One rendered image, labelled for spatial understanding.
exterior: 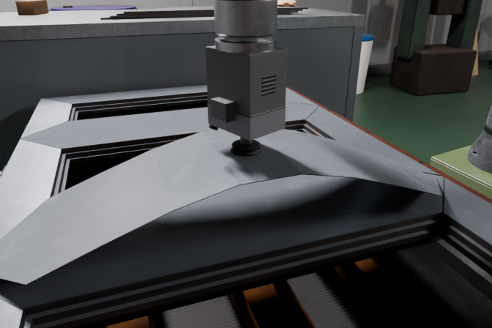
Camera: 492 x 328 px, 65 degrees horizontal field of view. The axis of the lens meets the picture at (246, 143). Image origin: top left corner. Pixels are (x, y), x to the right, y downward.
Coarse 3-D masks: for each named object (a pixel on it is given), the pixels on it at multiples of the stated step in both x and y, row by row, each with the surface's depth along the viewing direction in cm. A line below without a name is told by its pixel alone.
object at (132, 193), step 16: (128, 160) 57; (144, 160) 55; (112, 176) 54; (128, 176) 52; (144, 176) 51; (112, 192) 50; (128, 192) 49; (144, 192) 48; (160, 192) 46; (112, 208) 47; (128, 208) 46; (144, 208) 44; (160, 208) 43; (112, 224) 44; (128, 224) 43; (144, 224) 42; (112, 240) 41
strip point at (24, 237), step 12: (36, 216) 52; (24, 228) 50; (36, 228) 49; (0, 240) 49; (12, 240) 48; (24, 240) 47; (36, 240) 46; (0, 252) 47; (12, 252) 46; (24, 252) 45; (0, 264) 44; (12, 264) 44; (24, 264) 43; (0, 276) 42; (12, 276) 42; (24, 276) 41
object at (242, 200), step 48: (192, 96) 119; (144, 144) 84; (240, 192) 63; (288, 192) 63; (336, 192) 63; (384, 192) 63; (144, 240) 51; (192, 240) 51; (240, 240) 51; (288, 240) 51; (336, 240) 52; (384, 240) 54; (480, 240) 52; (0, 288) 43; (48, 288) 43; (96, 288) 43; (144, 288) 44; (192, 288) 46
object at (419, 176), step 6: (384, 156) 71; (390, 162) 67; (396, 162) 69; (402, 168) 65; (408, 168) 67; (408, 174) 62; (414, 174) 64; (420, 174) 66; (420, 180) 61; (426, 180) 63; (432, 180) 64; (432, 186) 60; (438, 186) 61; (438, 192) 57
